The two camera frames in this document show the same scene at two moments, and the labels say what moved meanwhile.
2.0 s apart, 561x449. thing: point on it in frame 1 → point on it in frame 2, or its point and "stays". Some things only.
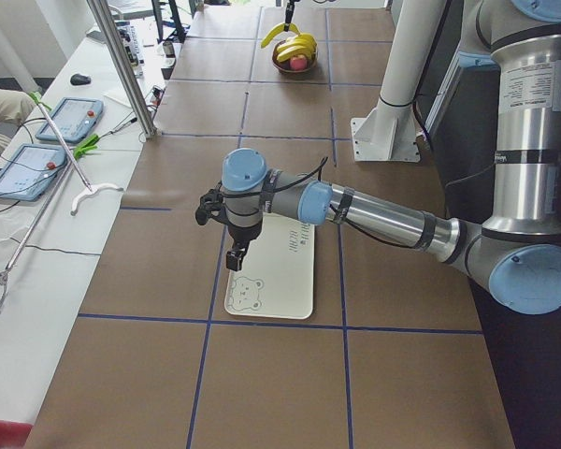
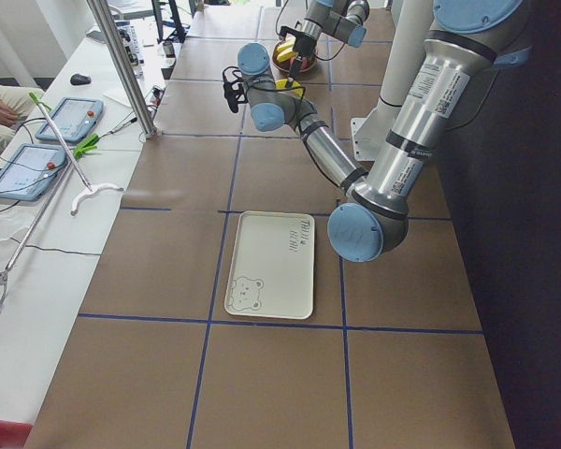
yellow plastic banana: [293, 28] → [281, 83]
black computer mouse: [78, 79] stays
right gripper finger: [290, 9] → [303, 46]
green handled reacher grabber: [92, 191] stays
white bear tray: [277, 275] stays
